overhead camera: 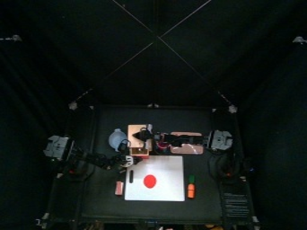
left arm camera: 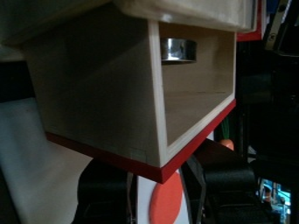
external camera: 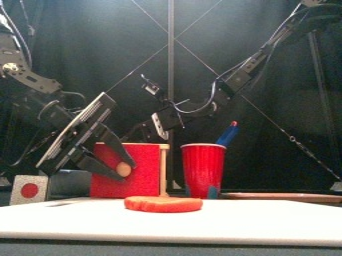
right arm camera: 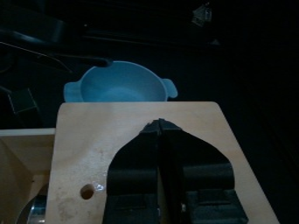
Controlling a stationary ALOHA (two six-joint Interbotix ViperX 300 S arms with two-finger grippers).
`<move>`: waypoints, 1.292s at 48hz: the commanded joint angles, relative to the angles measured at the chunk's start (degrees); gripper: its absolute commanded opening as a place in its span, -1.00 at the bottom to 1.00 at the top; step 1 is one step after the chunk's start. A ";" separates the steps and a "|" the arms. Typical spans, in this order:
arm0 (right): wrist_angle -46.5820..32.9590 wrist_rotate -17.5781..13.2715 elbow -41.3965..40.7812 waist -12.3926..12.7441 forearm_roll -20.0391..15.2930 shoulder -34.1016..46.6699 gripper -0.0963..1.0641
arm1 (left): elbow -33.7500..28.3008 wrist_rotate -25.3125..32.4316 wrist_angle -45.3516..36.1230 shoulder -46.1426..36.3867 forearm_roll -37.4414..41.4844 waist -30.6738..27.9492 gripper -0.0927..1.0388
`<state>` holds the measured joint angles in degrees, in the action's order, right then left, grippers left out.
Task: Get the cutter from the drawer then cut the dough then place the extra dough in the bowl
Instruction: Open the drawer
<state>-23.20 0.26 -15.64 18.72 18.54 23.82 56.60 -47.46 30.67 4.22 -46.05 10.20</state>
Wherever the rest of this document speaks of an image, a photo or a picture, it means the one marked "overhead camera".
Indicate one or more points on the flat red dough disc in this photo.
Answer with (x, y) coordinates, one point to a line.
(149, 181)

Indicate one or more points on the grey metal frame bracket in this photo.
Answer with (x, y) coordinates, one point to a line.
(72, 105)
(299, 39)
(232, 108)
(152, 105)

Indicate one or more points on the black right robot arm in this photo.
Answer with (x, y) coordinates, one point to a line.
(191, 139)

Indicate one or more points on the small wooden drawer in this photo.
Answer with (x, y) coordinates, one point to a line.
(138, 152)

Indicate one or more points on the pink rectangular block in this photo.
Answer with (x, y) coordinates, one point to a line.
(118, 188)

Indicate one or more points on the pale blue bowl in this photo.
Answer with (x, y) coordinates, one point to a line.
(114, 139)

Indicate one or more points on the pink rectangular tray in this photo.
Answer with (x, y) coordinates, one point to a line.
(184, 148)

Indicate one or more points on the white cutting board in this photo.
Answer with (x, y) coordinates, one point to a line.
(166, 176)

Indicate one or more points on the white printed label sheet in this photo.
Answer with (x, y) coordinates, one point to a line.
(235, 206)

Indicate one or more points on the orange toy carrot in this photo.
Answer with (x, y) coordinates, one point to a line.
(191, 188)

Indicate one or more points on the wooden drawer box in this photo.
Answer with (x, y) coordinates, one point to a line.
(134, 143)

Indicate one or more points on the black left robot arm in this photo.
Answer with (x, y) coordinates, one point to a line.
(96, 158)

